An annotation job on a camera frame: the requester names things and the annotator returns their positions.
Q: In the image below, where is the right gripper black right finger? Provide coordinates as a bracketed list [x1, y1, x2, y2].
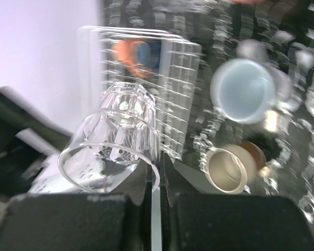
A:
[160, 153, 314, 250]

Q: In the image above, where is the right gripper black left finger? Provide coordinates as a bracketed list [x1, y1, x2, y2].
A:
[0, 161, 152, 250]

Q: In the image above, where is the clear glass tumbler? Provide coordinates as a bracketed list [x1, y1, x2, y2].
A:
[58, 82, 160, 193]

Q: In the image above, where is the dark blue glass mug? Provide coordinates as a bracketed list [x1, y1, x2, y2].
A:
[134, 40, 162, 71]

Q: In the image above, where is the salmon ceramic mug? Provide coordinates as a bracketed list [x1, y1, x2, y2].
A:
[112, 38, 152, 78]

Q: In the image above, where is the small clear faceted glass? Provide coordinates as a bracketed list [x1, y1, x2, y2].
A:
[237, 39, 268, 64]

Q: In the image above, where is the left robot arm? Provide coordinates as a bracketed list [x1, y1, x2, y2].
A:
[0, 86, 72, 197]

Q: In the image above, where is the steel metal cup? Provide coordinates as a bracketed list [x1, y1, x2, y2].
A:
[203, 141, 266, 195]

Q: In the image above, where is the light blue plastic cup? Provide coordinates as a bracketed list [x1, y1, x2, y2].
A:
[210, 58, 276, 124]

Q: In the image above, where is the pink plastic cup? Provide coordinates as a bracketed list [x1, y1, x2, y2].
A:
[231, 0, 263, 4]

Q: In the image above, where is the white wire dish rack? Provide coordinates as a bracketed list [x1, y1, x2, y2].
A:
[77, 26, 201, 159]

